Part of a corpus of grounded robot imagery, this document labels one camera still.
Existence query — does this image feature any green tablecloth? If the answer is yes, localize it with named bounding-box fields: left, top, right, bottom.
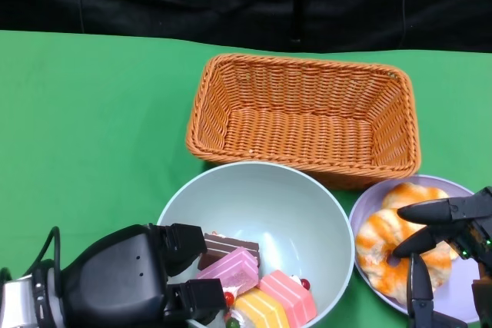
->
left=0, top=29, right=492, bottom=328

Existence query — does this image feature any orange striped ring bread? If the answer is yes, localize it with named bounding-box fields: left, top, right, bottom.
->
left=381, top=182, right=460, bottom=260
left=355, top=207, right=454, bottom=302

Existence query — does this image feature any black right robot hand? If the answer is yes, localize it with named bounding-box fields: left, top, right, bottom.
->
left=391, top=186, right=492, bottom=328

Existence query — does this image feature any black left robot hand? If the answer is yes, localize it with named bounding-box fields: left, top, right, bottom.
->
left=61, top=222, right=228, bottom=328

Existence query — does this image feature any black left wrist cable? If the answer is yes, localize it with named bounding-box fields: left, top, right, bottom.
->
left=37, top=226, right=62, bottom=279

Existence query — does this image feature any orange wicker basket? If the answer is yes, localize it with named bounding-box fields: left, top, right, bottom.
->
left=185, top=53, right=423, bottom=191

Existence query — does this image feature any salmon pink layered cake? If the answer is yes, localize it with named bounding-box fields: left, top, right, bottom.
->
left=257, top=270, right=318, bottom=323

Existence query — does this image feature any pale green bowl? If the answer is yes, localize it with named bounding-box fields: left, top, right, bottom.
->
left=156, top=161, right=354, bottom=328

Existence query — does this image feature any magenta pink layered cake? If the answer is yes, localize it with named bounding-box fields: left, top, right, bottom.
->
left=195, top=247, right=261, bottom=308

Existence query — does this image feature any lavender plate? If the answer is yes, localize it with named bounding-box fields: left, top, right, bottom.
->
left=348, top=174, right=489, bottom=323

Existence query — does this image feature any chocolate brown layered cake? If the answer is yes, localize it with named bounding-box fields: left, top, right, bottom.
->
left=198, top=231, right=261, bottom=271

